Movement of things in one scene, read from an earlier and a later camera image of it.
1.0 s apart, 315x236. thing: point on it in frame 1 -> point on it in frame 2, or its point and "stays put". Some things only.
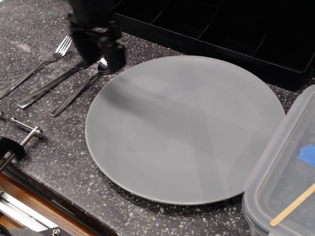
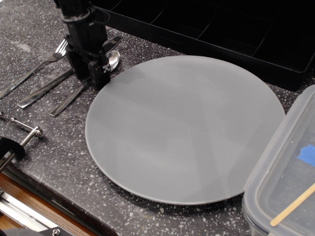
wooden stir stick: x=273 y=221 stays put
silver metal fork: x=58 y=54 stays put
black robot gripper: x=91 y=21 -> x=86 y=39
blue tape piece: x=307 y=154 stays put
